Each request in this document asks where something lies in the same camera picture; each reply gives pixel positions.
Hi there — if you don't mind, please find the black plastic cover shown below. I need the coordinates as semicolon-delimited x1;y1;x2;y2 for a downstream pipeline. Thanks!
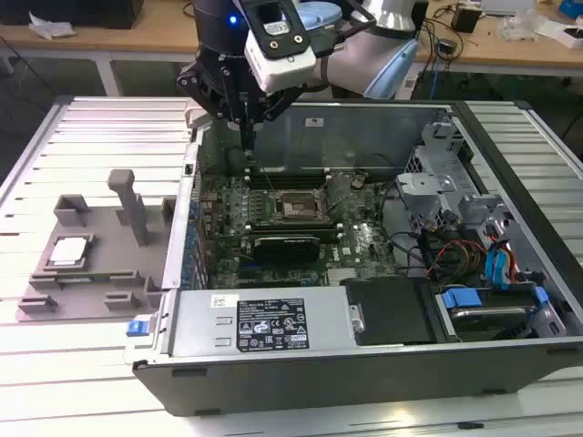
340;276;439;348

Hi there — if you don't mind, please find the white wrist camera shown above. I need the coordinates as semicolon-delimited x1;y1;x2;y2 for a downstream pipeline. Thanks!
242;0;319;96

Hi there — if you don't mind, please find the thick black cable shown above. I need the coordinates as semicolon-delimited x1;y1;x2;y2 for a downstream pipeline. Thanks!
381;184;432;277

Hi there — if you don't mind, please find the blue flat data cable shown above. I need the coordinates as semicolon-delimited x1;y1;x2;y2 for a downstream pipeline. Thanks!
483;248;504;290
496;247;518;292

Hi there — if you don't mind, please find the white cardboard box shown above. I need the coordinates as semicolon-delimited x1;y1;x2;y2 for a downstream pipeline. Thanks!
535;17;583;50

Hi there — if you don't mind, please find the green motherboard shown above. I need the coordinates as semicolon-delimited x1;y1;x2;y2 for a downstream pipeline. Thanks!
195;170;402;290

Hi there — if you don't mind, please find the grey parts rack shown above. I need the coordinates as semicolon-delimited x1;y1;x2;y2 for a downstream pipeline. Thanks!
16;168;179;323

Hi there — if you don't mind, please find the black and grey PC case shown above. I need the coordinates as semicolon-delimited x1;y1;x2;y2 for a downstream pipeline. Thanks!
123;97;583;418

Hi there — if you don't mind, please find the yellow wire bundle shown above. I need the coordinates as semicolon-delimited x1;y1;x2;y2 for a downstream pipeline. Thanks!
456;249;483;275

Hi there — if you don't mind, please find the clear plastic bag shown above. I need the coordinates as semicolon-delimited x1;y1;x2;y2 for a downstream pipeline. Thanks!
498;8;547;41

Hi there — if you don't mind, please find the black camera cable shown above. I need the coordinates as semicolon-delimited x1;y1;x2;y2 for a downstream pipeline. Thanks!
313;0;380;56

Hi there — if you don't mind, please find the grey power supply unit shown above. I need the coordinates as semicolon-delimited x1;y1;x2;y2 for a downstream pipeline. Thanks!
167;289;355;359

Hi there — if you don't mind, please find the red wire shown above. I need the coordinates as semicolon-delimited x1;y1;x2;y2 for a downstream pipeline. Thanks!
427;239;487;279

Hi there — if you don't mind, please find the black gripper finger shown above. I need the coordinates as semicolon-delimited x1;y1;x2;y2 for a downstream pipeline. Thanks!
248;86;303;158
175;62;251;158

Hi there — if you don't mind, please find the small black speaker box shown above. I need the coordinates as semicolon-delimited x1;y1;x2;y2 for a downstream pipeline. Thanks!
450;6;483;34

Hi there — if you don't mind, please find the black box on desk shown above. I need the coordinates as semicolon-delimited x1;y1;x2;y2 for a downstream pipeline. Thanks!
0;0;146;29

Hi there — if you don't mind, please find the hard disk in blue carrier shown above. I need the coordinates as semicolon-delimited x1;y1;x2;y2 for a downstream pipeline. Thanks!
435;284;556;343

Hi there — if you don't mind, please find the black graphics card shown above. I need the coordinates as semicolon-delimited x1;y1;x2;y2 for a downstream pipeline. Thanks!
251;233;323;265

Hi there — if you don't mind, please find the silver CPU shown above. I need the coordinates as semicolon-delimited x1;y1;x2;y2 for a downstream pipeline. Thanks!
47;235;89;266

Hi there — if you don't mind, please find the wooden desk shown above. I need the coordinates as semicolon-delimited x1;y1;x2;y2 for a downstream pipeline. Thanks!
0;0;583;97

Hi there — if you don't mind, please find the crumpled white paper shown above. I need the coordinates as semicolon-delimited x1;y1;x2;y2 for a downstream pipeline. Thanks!
27;11;77;38

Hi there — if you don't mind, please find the CPU socket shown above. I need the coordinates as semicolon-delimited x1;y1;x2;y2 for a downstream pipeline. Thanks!
274;188;328;223

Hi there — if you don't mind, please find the white flat device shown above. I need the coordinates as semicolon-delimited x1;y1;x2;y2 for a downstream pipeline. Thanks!
481;0;532;15

